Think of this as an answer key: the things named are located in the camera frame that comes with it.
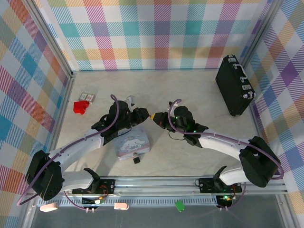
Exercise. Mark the aluminium frame post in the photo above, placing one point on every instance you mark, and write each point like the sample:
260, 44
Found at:
47, 38
261, 33

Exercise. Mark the pastel cartoon pouch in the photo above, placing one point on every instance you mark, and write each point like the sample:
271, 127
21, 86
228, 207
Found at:
133, 145

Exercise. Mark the small black padlock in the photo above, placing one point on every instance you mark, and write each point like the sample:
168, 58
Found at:
136, 160

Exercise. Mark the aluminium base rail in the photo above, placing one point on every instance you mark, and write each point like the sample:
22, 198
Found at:
154, 184

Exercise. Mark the key with yellow head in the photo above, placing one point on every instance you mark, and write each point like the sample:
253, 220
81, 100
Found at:
155, 116

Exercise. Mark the small card packet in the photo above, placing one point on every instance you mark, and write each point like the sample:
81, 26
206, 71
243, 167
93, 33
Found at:
87, 97

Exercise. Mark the small green circuit board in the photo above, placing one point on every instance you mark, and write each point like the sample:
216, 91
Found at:
226, 198
100, 202

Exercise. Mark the black briefcase silver latches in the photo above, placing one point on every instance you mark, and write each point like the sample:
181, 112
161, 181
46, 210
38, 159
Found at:
230, 88

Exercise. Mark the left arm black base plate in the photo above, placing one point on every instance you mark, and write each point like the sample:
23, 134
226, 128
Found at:
107, 186

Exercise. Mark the green plastic clip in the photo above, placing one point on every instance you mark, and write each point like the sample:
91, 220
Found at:
180, 205

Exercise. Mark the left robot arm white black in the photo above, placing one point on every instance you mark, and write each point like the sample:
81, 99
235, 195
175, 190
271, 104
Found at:
78, 145

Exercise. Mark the red plastic block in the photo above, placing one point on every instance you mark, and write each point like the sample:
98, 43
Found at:
79, 107

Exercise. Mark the pink plastic clip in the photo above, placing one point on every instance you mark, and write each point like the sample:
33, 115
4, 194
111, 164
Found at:
48, 207
121, 206

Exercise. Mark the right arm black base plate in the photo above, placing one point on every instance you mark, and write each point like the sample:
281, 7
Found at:
206, 185

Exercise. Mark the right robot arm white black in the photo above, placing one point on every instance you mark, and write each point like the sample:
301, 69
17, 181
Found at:
221, 142

